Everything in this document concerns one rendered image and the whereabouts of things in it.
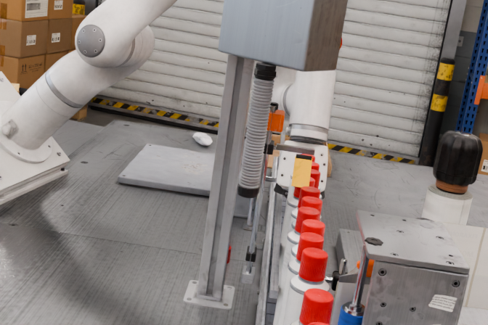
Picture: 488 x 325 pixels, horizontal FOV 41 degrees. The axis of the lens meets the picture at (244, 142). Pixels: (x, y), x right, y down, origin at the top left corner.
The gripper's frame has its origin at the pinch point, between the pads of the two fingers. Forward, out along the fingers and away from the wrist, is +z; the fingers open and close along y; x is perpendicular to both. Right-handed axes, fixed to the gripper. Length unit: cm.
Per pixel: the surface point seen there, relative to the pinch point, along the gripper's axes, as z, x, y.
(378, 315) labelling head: 9, -64, 7
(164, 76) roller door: -104, 436, -107
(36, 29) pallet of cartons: -101, 310, -180
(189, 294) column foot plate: 17.3, -15.3, -18.1
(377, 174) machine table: -17, 81, 29
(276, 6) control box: -30, -43, -10
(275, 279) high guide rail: 10.4, -34.2, -3.7
